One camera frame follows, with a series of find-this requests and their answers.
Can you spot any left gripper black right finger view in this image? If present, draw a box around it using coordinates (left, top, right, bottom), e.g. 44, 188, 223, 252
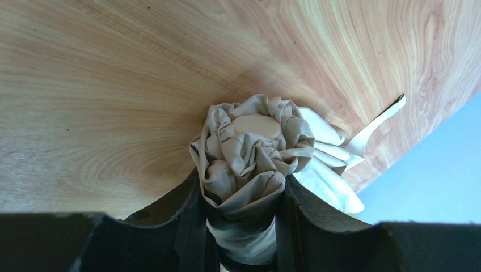
276, 176, 480, 271

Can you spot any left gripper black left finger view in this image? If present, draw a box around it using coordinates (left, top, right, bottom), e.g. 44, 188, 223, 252
1, 170, 208, 271

